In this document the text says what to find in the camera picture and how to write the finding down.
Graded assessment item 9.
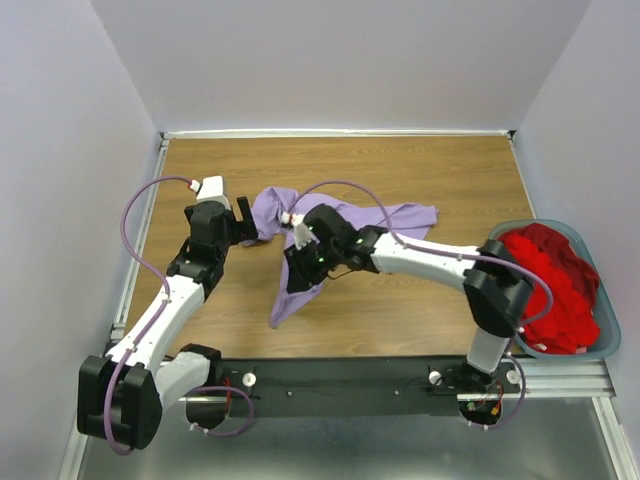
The teal plastic basket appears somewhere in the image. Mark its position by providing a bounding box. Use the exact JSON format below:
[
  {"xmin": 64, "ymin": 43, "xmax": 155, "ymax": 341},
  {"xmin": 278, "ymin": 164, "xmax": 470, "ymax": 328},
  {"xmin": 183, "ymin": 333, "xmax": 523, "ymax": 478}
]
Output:
[{"xmin": 490, "ymin": 219, "xmax": 621, "ymax": 361}]

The dark red t shirt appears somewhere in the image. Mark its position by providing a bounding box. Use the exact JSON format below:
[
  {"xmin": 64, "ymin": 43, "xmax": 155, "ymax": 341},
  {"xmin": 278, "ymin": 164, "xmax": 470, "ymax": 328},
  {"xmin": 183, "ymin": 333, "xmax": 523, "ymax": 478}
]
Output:
[{"xmin": 546, "ymin": 230, "xmax": 600, "ymax": 310}]

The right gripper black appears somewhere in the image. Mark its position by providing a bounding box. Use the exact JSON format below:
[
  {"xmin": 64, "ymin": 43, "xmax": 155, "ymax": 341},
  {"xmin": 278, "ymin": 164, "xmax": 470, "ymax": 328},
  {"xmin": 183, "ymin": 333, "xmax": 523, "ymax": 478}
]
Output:
[{"xmin": 283, "ymin": 236, "xmax": 342, "ymax": 294}]

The purple t shirt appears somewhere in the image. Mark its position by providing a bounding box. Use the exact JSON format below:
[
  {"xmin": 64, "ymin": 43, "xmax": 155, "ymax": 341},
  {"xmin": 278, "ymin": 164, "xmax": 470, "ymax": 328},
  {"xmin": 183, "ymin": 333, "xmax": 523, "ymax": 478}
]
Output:
[{"xmin": 241, "ymin": 185, "xmax": 441, "ymax": 330}]

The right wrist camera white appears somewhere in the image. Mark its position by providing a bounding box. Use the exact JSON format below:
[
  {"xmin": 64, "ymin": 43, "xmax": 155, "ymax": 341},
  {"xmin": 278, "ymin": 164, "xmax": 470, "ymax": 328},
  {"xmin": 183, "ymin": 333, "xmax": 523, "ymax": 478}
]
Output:
[{"xmin": 281, "ymin": 212, "xmax": 314, "ymax": 250}]

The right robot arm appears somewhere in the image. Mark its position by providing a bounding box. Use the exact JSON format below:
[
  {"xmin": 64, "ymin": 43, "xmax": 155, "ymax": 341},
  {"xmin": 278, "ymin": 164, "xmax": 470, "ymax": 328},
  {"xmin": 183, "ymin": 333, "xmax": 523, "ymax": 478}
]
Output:
[{"xmin": 281, "ymin": 204, "xmax": 534, "ymax": 392}]

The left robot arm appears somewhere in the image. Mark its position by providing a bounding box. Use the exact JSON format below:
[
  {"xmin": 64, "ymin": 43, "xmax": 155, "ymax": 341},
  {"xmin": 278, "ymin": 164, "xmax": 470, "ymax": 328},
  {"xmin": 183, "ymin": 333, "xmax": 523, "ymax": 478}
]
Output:
[{"xmin": 77, "ymin": 197, "xmax": 257, "ymax": 456}]

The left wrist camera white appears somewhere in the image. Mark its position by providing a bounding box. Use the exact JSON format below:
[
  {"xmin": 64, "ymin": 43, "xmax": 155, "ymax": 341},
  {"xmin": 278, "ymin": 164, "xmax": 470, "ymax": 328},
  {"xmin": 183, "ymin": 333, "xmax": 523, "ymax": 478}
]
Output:
[{"xmin": 189, "ymin": 175, "xmax": 231, "ymax": 210}]

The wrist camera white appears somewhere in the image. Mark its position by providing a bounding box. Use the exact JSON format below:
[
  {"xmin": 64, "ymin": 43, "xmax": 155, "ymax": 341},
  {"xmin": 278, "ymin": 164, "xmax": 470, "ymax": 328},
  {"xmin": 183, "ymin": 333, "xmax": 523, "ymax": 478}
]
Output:
[
  {"xmin": 281, "ymin": 212, "xmax": 314, "ymax": 250},
  {"xmin": 189, "ymin": 175, "xmax": 231, "ymax": 210}
]

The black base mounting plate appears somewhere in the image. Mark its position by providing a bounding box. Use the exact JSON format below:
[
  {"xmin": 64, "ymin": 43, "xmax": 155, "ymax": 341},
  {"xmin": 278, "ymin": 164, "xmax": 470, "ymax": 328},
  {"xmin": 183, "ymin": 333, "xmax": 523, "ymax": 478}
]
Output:
[{"xmin": 182, "ymin": 355, "xmax": 521, "ymax": 426}]

